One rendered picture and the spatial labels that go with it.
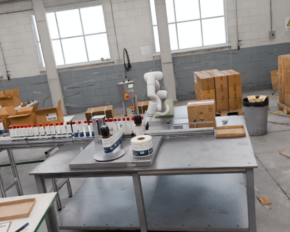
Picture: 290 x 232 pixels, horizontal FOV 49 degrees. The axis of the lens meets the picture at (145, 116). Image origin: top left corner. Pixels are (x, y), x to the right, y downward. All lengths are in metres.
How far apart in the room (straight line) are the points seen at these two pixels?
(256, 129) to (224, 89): 1.46
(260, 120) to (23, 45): 6.60
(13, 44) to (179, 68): 4.63
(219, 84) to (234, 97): 0.42
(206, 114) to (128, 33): 5.61
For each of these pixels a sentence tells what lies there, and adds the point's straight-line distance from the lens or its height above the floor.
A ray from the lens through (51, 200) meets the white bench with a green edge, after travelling 2.74.
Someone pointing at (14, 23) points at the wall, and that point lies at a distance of 9.66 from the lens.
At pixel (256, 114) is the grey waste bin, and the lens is 5.70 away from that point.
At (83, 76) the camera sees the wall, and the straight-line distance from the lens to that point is 9.20.
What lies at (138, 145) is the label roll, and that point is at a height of 0.99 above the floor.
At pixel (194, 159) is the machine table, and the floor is 0.83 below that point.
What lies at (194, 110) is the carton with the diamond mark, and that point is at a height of 1.07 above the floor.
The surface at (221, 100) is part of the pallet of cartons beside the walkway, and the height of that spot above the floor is 0.38.
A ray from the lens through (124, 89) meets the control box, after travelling 3.57.
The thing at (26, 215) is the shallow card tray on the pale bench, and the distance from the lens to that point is 2.60.
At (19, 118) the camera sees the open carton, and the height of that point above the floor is 0.97.
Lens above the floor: 2.00
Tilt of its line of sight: 15 degrees down
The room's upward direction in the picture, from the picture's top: 8 degrees counter-clockwise
